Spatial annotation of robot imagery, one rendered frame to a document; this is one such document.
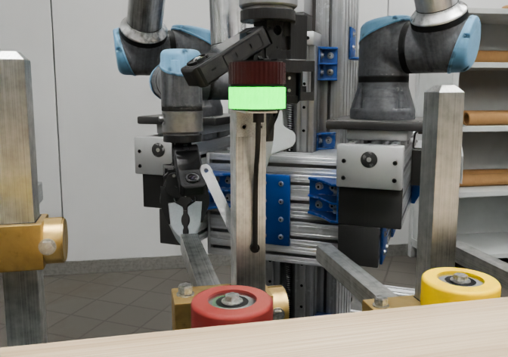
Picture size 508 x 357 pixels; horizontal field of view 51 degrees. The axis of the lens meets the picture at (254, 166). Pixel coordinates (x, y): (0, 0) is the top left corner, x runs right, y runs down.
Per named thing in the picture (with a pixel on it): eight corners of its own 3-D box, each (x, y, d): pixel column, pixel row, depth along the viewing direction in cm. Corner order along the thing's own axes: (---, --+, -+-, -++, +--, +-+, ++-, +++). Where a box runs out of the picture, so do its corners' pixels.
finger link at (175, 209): (183, 240, 104) (181, 194, 103) (186, 249, 99) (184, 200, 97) (167, 240, 104) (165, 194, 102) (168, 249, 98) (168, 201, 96)
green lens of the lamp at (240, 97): (224, 107, 58) (224, 87, 58) (277, 107, 59) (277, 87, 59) (234, 109, 52) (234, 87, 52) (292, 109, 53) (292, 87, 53)
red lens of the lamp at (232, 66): (224, 84, 58) (224, 63, 57) (277, 84, 59) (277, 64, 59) (234, 84, 52) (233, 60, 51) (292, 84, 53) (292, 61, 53)
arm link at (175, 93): (195, 51, 101) (207, 48, 93) (196, 109, 103) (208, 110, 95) (154, 51, 99) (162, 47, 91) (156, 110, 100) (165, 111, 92)
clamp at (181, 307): (171, 327, 65) (171, 287, 64) (277, 316, 68) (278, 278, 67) (175, 349, 59) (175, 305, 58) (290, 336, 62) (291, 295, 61)
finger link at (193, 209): (199, 239, 105) (198, 193, 104) (202, 247, 99) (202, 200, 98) (183, 240, 104) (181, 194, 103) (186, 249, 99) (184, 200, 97)
